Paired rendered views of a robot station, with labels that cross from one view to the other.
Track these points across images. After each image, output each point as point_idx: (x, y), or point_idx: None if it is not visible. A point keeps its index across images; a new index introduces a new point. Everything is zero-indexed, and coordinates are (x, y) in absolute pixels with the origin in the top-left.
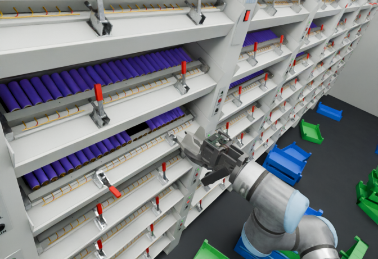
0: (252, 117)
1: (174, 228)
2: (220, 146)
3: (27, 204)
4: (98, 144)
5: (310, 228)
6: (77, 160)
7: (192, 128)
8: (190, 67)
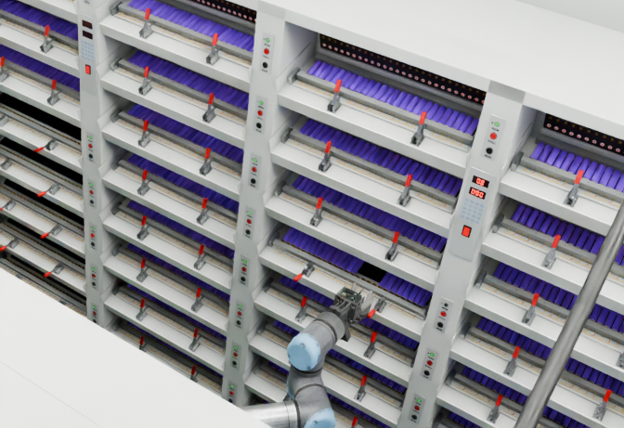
0: None
1: None
2: (342, 296)
3: (269, 240)
4: (333, 254)
5: (311, 396)
6: (312, 249)
7: (412, 323)
8: (422, 251)
